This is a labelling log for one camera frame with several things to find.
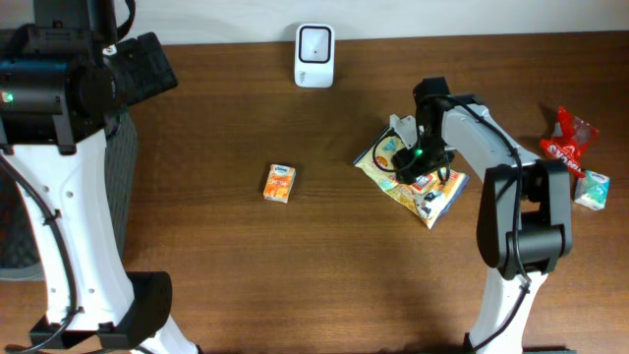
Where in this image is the white barcode scanner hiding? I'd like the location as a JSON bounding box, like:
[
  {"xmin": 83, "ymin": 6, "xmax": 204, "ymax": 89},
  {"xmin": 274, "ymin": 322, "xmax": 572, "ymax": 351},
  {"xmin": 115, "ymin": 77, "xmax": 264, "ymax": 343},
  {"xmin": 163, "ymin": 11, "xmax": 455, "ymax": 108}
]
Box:
[{"xmin": 294, "ymin": 24, "xmax": 336, "ymax": 89}]

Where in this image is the left black cable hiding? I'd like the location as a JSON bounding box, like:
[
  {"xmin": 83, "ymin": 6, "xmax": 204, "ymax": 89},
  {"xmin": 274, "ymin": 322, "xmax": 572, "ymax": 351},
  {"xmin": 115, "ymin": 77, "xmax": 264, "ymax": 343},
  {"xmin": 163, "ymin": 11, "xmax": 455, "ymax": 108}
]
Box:
[{"xmin": 0, "ymin": 151, "xmax": 85, "ymax": 354}]

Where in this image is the red Hacks candy bag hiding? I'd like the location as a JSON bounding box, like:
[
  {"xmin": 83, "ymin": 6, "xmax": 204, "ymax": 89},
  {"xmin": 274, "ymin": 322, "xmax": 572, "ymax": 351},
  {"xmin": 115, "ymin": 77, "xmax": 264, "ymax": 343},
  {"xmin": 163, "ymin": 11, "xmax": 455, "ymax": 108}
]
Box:
[{"xmin": 540, "ymin": 106, "xmax": 600, "ymax": 178}]

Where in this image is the teal tissue pack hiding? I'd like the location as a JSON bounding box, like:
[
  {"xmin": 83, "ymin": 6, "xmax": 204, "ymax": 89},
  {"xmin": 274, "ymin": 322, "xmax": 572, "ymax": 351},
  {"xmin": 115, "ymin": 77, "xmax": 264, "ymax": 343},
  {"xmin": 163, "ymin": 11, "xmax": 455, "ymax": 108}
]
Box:
[{"xmin": 574, "ymin": 170, "xmax": 610, "ymax": 210}]

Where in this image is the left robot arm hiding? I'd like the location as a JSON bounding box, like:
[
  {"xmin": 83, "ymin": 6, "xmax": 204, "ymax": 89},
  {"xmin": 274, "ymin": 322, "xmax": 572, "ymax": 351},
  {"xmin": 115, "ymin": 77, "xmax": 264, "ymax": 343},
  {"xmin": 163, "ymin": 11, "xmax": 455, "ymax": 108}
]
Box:
[{"xmin": 1, "ymin": 1, "xmax": 199, "ymax": 353}]

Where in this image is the orange tissue pack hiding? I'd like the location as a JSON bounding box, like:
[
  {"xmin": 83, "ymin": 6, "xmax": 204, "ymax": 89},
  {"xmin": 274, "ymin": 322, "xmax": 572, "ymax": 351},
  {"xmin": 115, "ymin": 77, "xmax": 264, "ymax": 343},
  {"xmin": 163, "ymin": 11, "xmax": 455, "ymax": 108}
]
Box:
[{"xmin": 262, "ymin": 164, "xmax": 296, "ymax": 204}]

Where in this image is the beige snack bag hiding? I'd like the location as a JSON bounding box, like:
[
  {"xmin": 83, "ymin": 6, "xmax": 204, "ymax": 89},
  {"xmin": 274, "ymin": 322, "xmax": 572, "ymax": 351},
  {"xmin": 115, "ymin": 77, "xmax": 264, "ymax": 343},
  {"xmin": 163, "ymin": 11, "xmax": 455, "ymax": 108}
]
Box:
[{"xmin": 354, "ymin": 128, "xmax": 470, "ymax": 229}]

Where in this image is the black cable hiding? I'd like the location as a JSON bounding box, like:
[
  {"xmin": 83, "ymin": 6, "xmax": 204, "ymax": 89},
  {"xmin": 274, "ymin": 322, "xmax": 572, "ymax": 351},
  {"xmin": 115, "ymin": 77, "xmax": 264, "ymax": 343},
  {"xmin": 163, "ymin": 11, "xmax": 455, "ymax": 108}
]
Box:
[
  {"xmin": 0, "ymin": 151, "xmax": 85, "ymax": 354},
  {"xmin": 372, "ymin": 95, "xmax": 535, "ymax": 353}
]

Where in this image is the grey plastic mesh basket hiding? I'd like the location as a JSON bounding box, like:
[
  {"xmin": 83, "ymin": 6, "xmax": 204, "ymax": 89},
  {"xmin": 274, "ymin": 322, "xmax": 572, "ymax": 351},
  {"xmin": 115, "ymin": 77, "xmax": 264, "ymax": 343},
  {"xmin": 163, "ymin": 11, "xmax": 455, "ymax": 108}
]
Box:
[{"xmin": 1, "ymin": 112, "xmax": 138, "ymax": 281}]

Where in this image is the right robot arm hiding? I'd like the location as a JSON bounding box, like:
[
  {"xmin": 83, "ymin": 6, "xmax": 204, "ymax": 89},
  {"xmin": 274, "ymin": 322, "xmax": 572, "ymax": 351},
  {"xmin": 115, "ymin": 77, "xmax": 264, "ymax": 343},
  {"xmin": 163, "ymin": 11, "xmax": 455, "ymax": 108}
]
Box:
[{"xmin": 393, "ymin": 77, "xmax": 573, "ymax": 353}]

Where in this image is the right black cable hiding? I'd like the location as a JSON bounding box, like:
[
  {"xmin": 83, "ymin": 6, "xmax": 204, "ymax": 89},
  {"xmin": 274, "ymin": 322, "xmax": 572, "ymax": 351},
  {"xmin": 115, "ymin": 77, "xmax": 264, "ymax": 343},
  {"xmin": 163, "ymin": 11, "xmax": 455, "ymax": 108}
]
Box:
[{"xmin": 372, "ymin": 95, "xmax": 535, "ymax": 353}]

